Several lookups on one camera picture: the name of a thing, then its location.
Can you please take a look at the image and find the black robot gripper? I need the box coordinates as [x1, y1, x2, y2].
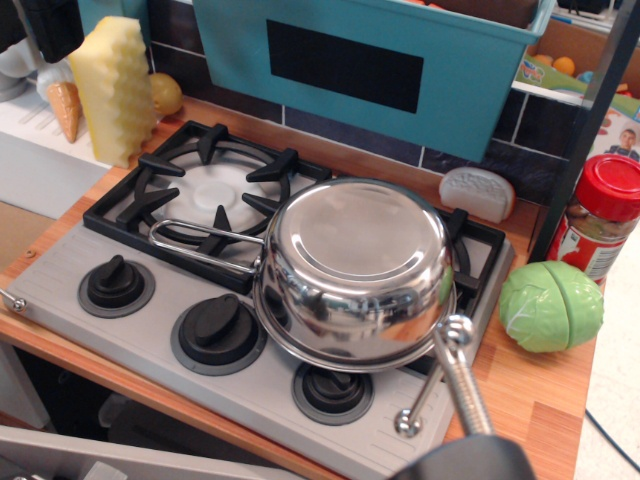
[1, 0, 84, 63]

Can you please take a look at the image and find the yellow wavy sponge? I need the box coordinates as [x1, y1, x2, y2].
[68, 16, 156, 169]

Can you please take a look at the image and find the upside-down stainless steel pot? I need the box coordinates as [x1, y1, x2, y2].
[148, 177, 459, 374]

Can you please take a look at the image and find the toy ice cream cone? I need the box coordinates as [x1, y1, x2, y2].
[36, 60, 82, 143]

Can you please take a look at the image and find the yellow toy lemon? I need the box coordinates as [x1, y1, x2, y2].
[149, 73, 183, 116]

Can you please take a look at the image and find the black burner grate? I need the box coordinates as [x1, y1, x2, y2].
[83, 121, 511, 318]

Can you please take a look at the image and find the left black stove knob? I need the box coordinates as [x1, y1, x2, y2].
[78, 255, 156, 319]

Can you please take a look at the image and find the black stove knob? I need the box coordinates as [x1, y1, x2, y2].
[170, 294, 267, 376]
[292, 363, 374, 426]
[78, 255, 156, 319]

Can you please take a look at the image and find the grey toy stove top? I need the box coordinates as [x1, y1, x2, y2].
[9, 219, 493, 479]

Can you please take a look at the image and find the middle black stove knob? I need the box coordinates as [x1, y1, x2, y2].
[170, 294, 267, 376]

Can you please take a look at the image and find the teal plastic bin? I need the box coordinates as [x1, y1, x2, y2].
[193, 1, 554, 162]

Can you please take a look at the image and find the right black stove knob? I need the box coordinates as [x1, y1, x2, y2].
[292, 363, 374, 426]

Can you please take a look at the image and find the white toy bread slice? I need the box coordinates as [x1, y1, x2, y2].
[439, 167, 516, 224]

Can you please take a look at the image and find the toy box with fruit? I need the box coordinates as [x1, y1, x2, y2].
[514, 17, 640, 164]

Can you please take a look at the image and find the green toy cabbage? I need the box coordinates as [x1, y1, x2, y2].
[499, 261, 604, 353]

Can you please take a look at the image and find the red-lidded spice jar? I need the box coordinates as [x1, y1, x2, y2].
[546, 154, 639, 284]

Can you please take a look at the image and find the metal rail knob left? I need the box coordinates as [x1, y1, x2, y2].
[0, 288, 28, 314]

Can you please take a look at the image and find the black metal frame post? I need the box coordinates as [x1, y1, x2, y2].
[528, 1, 639, 263]

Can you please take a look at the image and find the grey camera mount foreground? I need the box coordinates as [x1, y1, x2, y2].
[392, 435, 536, 479]

